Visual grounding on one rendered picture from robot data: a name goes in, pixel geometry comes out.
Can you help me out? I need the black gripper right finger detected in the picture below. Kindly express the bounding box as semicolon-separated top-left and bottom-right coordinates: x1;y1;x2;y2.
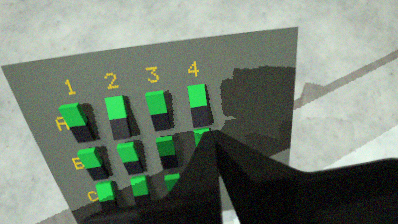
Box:
211;130;398;224

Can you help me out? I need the dark grey switch panel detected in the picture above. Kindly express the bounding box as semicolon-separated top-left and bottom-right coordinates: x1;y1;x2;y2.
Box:
1;27;299;224

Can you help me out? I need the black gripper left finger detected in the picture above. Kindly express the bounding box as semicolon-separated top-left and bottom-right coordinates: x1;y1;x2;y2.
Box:
79;131;224;224

